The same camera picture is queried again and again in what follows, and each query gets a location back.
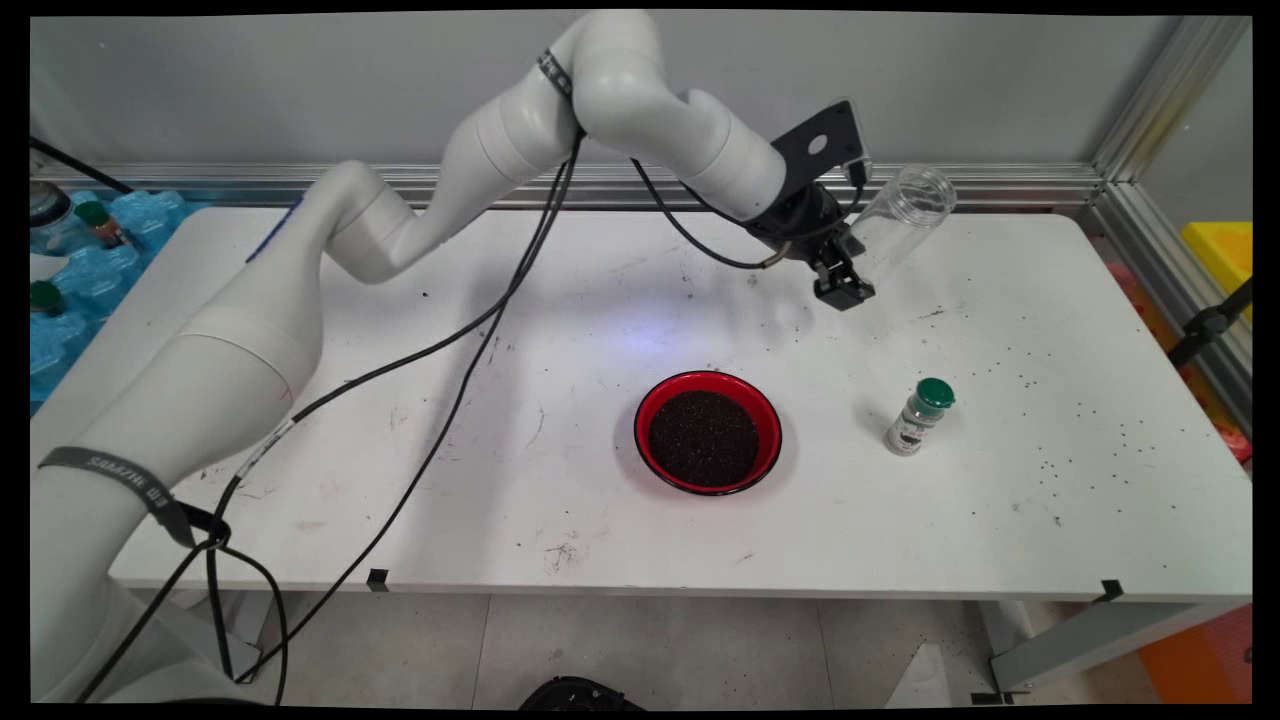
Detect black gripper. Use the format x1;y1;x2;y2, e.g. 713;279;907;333
745;183;877;312

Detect clear plastic jar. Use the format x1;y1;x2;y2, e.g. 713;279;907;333
848;164;959;281

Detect spice shaker with green lid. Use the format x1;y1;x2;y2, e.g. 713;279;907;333
885;377;956;457

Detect black seeds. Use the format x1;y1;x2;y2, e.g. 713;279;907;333
648;390;761;489

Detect red bowl with black rim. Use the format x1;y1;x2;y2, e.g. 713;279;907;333
633;370;784;497

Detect black tripod pole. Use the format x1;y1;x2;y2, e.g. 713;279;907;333
1165;278;1253;369

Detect yellow plastic block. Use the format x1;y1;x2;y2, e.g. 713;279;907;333
1182;221;1253;323

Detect pink red object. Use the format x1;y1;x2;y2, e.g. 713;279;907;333
1105;262;1253;466

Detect grey metal table leg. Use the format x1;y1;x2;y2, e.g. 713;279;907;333
985;598;1249;696

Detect black round floor object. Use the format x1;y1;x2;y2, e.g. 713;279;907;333
518;676;646;711

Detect orange object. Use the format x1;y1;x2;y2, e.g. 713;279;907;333
1138;603;1253;704

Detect white table leg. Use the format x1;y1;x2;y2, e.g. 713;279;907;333
150;590;286;686

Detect blue bottled water pack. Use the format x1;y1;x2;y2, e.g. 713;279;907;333
30;190;191;406

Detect small bottle with green cap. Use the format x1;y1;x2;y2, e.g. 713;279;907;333
75;200;133;251

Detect clear jar with dark lid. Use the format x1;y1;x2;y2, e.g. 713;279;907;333
30;180;79;256

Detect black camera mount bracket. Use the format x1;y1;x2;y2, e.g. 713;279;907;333
768;98;873;191

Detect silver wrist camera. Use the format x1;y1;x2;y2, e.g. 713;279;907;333
848;98;875;186

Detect long aluminium frame rail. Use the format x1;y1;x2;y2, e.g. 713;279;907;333
30;163;1106;211

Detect short aluminium frame rail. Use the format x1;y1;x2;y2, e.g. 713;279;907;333
1085;180;1253;436

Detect black velcro strap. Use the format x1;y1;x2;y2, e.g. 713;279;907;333
538;48;586;133

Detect aluminium frame post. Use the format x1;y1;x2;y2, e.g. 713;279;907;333
1090;15;1251;186

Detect black cable with white label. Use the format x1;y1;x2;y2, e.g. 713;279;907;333
75;125;866;701

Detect black strap with white lettering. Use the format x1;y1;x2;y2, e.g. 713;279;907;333
38;446;231;549

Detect black cord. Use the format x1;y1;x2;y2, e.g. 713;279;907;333
30;135;136;197

